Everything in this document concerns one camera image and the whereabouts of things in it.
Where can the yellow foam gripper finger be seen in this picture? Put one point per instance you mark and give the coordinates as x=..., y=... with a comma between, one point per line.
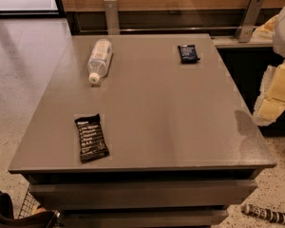
x=270, y=103
x=266, y=31

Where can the dark blue rxbar wrapper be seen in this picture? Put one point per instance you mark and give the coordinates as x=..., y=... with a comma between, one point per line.
x=188, y=54

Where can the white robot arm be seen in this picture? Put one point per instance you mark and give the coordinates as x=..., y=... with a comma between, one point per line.
x=279, y=36

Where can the black rxbar wrapper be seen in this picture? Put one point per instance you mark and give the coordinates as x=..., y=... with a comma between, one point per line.
x=91, y=138

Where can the black white patterned cylinder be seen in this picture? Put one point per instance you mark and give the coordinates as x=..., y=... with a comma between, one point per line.
x=263, y=213

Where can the clear plastic water bottle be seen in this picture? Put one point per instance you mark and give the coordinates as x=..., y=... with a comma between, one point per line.
x=99, y=60

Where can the grey table drawer front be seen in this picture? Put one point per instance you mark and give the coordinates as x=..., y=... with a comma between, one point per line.
x=132, y=195

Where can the black chair seat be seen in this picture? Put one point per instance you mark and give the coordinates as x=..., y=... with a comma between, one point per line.
x=46, y=219

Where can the right metal wall bracket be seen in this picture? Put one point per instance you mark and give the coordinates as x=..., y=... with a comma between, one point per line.
x=245, y=30

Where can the metal wall bracket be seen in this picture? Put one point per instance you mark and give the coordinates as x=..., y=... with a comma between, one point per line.
x=245, y=30
x=112, y=17

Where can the left metal wall bracket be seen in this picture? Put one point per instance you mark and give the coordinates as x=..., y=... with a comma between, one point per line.
x=112, y=17

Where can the wire mesh basket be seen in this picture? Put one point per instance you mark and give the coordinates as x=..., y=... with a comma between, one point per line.
x=29, y=206

